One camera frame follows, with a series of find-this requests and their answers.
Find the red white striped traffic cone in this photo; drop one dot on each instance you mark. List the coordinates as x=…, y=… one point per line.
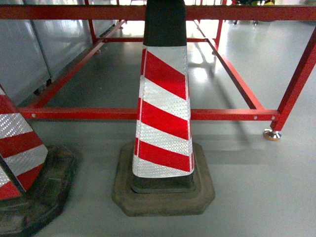
x=163, y=172

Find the grey metal cabinet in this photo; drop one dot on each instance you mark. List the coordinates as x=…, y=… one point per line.
x=34, y=51

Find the red metal table frame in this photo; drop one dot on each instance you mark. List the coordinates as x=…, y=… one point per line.
x=255, y=112

